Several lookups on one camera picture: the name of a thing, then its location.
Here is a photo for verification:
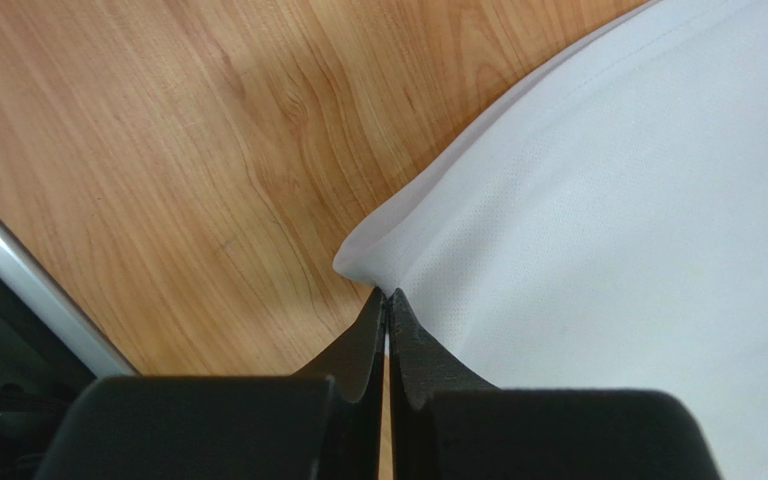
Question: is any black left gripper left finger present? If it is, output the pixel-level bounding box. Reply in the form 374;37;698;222
37;291;386;479

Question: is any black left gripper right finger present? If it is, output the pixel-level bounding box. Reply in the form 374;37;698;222
388;291;719;479

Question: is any white t shirt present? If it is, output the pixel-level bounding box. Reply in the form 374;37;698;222
333;1;768;479

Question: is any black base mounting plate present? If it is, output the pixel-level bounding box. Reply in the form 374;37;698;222
0;279;96;479

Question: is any aluminium frame rail front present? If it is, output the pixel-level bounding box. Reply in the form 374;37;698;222
0;220;138;377

